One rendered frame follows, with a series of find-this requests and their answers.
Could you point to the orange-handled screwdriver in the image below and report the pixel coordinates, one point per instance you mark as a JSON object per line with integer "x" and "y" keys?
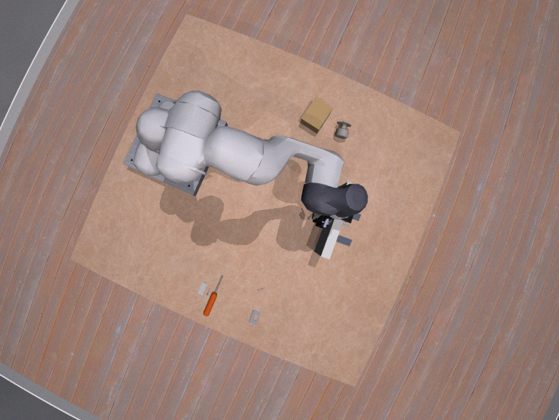
{"x": 211, "y": 302}

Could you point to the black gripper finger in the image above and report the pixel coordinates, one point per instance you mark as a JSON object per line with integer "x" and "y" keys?
{"x": 321, "y": 222}

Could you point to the grey door knob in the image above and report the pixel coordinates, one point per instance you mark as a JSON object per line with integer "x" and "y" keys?
{"x": 314, "y": 215}
{"x": 342, "y": 132}

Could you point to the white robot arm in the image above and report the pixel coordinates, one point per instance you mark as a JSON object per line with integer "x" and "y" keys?
{"x": 192, "y": 140}

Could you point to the tan cardboard box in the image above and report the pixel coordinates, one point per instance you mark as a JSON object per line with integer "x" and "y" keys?
{"x": 316, "y": 115}

